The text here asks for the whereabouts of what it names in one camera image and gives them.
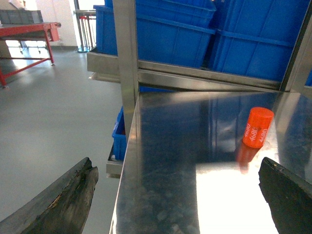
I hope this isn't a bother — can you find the stainless steel rack frame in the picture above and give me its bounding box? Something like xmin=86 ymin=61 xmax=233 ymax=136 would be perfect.
xmin=87 ymin=0 xmax=312 ymax=178

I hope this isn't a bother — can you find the blue plastic crate right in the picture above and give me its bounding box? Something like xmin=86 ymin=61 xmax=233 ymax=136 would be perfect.
xmin=208 ymin=0 xmax=310 ymax=83

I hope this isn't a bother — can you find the blue crate lower shelf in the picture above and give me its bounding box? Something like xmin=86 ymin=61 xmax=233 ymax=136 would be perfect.
xmin=112 ymin=107 xmax=127 ymax=161

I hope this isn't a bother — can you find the red metal frame table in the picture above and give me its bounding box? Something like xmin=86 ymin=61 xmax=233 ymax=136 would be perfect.
xmin=0 ymin=22 xmax=61 ymax=88

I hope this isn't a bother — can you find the orange cylindrical capacitor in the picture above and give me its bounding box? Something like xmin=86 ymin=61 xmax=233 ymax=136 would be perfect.
xmin=242 ymin=107 xmax=274 ymax=149

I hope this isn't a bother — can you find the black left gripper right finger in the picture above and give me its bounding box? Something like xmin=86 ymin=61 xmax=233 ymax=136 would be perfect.
xmin=258 ymin=157 xmax=312 ymax=234

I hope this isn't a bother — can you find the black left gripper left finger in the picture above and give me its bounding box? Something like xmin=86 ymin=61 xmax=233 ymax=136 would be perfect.
xmin=0 ymin=157 xmax=98 ymax=234

